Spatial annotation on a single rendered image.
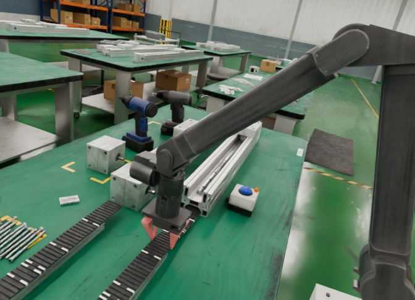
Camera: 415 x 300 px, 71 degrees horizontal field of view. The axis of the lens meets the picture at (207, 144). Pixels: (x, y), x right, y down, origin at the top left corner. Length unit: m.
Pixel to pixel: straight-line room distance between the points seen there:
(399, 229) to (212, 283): 0.41
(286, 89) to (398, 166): 0.20
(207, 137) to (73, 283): 0.42
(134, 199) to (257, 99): 0.52
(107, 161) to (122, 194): 0.19
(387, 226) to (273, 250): 0.41
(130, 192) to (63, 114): 1.87
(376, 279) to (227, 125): 0.34
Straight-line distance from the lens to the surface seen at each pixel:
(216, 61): 6.12
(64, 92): 2.62
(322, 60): 0.45
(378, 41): 0.46
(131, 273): 0.70
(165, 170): 0.61
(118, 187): 0.91
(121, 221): 0.87
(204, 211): 0.93
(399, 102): 0.49
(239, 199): 0.94
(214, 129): 0.54
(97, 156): 1.07
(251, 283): 0.77
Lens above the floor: 1.33
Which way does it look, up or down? 23 degrees down
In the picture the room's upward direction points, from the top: 10 degrees clockwise
